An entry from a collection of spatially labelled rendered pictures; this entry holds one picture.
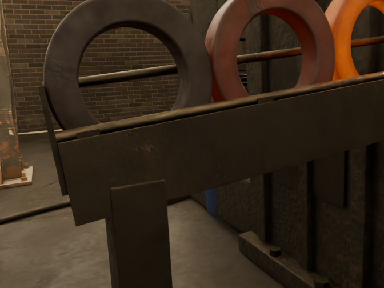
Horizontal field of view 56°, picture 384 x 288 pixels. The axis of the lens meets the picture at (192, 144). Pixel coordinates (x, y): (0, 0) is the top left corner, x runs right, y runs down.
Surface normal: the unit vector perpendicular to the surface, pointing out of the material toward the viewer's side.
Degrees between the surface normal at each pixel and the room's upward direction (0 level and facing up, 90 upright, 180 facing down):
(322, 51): 90
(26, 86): 90
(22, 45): 90
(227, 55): 90
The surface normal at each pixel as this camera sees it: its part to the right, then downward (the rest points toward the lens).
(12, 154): 0.38, 0.13
